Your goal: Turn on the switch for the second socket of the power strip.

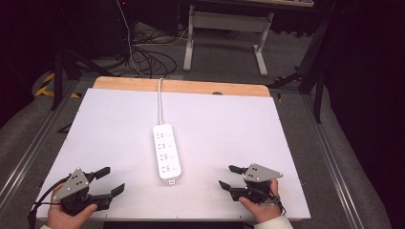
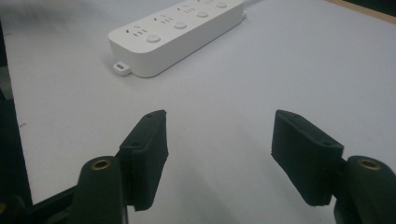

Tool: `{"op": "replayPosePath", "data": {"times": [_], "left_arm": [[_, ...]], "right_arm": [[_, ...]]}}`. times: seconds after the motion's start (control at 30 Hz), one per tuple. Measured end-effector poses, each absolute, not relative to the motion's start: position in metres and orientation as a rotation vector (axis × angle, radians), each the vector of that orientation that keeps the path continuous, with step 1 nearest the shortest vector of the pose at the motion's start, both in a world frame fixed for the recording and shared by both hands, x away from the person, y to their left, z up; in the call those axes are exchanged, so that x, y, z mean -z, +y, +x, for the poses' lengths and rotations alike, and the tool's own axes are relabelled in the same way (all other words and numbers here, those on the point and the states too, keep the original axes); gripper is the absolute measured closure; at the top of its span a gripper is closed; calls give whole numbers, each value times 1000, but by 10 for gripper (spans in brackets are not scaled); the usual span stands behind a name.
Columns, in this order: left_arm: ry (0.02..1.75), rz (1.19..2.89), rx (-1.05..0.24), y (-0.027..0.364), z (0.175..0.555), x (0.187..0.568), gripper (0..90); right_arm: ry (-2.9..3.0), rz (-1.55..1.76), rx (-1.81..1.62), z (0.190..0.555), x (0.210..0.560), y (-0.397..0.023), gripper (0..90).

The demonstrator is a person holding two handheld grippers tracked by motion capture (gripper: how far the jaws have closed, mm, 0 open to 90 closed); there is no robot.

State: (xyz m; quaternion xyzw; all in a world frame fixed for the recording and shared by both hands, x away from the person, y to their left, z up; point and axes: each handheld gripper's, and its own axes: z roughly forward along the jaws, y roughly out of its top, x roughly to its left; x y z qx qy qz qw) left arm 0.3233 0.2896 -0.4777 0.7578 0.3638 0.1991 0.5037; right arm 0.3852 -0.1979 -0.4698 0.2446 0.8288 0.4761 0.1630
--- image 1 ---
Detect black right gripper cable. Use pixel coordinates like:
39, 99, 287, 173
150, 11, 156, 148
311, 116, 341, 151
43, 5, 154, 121
268, 187, 287, 217

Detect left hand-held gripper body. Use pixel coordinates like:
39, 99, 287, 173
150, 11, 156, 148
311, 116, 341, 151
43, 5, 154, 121
52, 167, 113, 217

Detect black metal stand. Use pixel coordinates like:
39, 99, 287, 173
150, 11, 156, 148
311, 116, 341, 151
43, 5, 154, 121
50, 47, 114, 112
266, 18, 332, 124

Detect aluminium floor rail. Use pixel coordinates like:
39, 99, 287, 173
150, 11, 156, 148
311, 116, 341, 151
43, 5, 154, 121
301, 94, 355, 229
0, 79, 80, 204

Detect white board table cover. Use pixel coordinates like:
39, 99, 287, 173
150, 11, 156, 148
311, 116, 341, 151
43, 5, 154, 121
35, 88, 311, 221

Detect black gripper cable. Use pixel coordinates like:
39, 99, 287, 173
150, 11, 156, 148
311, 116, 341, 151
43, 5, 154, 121
268, 187, 287, 217
28, 177, 70, 229

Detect person's right hand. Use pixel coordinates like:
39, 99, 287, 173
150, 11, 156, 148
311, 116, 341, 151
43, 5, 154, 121
238, 178, 283, 224

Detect white power strip cable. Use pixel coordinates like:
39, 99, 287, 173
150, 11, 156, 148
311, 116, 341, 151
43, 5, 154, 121
157, 77, 164, 126

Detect white metal frame desk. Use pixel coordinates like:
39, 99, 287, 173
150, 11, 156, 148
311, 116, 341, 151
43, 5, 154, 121
182, 0, 314, 77

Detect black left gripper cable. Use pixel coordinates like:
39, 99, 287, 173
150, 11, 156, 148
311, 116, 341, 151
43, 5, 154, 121
28, 177, 70, 229

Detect tangled black floor cables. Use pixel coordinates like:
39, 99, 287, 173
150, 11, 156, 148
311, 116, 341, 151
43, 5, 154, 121
126, 30, 178, 79

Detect white power strip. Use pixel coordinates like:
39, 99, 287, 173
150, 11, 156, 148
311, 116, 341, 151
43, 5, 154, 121
152, 123, 182, 185

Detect grey floor cable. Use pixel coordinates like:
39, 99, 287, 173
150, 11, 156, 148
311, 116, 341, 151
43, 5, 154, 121
121, 0, 142, 76

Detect yellow black floor tape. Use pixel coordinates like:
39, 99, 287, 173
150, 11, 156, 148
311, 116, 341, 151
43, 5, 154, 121
34, 72, 81, 99

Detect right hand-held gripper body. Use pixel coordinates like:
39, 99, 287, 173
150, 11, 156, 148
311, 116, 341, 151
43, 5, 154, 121
229, 162, 284, 204

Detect person's left hand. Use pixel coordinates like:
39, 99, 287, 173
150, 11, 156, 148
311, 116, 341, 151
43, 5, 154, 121
47, 183, 98, 229

